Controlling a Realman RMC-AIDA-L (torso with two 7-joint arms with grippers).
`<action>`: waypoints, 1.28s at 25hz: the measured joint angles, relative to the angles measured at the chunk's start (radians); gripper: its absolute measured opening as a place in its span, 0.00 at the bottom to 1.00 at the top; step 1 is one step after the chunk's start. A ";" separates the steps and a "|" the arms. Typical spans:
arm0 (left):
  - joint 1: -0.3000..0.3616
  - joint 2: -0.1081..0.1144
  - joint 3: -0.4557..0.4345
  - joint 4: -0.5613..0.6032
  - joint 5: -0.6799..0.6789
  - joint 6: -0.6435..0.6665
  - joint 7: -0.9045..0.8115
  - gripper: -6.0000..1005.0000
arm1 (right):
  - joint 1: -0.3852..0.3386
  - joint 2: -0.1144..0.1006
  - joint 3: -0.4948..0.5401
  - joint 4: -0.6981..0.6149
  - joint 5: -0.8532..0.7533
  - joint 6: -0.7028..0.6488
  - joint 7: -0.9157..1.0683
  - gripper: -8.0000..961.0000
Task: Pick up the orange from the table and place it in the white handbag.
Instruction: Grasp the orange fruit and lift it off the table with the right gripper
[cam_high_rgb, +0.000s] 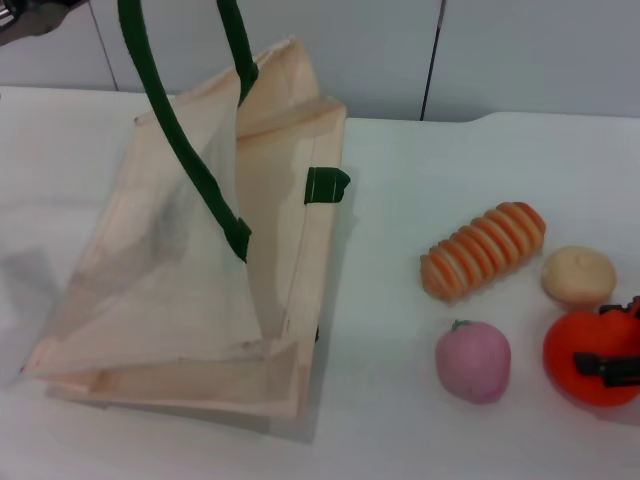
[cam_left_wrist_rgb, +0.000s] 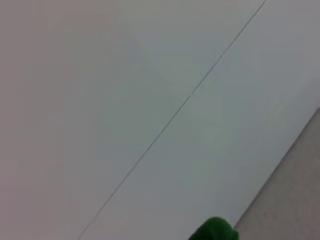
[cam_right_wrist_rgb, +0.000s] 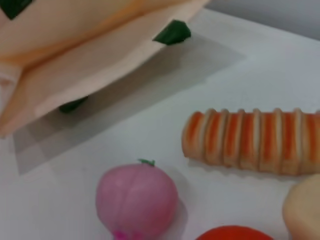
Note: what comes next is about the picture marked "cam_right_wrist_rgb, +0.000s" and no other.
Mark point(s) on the pink toy peach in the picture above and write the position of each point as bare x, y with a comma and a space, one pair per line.
136, 197

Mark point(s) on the striped long bread loaf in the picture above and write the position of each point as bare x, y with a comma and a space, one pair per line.
250, 142

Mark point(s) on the orange toy fruit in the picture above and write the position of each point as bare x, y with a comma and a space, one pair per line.
232, 233

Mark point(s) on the round beige bun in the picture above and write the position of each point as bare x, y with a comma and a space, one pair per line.
305, 207

